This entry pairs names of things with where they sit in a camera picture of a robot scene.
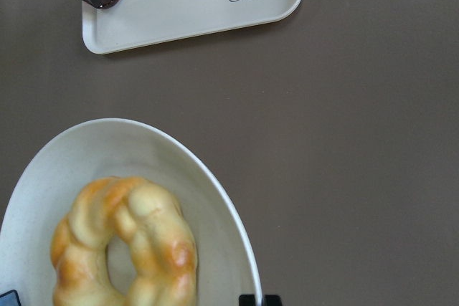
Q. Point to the cream rabbit tray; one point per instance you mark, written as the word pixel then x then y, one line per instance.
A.
pixel 138 23

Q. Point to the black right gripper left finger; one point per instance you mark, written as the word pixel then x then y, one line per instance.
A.
pixel 9 298

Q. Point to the braided glazed donut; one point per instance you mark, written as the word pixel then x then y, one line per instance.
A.
pixel 146 217

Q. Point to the white round plate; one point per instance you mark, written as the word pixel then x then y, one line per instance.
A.
pixel 119 147

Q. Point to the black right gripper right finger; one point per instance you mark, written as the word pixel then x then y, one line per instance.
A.
pixel 266 300

